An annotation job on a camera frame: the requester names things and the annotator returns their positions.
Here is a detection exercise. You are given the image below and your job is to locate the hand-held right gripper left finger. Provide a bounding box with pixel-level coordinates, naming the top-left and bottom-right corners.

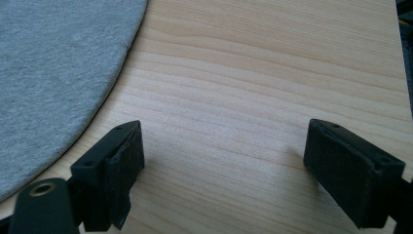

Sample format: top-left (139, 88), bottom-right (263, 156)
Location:
top-left (69, 120), bottom-right (146, 233)

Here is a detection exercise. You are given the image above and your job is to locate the dark equipment beside table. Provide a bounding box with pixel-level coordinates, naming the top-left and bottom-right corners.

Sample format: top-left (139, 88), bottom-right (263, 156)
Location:
top-left (394, 0), bottom-right (413, 115)

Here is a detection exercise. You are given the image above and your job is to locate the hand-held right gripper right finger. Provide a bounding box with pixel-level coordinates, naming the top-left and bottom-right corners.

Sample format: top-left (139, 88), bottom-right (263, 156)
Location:
top-left (303, 118), bottom-right (406, 230)

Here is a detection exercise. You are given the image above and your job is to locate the round grey felt mat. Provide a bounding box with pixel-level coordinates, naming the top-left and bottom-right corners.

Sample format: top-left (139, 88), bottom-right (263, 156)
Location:
top-left (0, 0), bottom-right (149, 203)

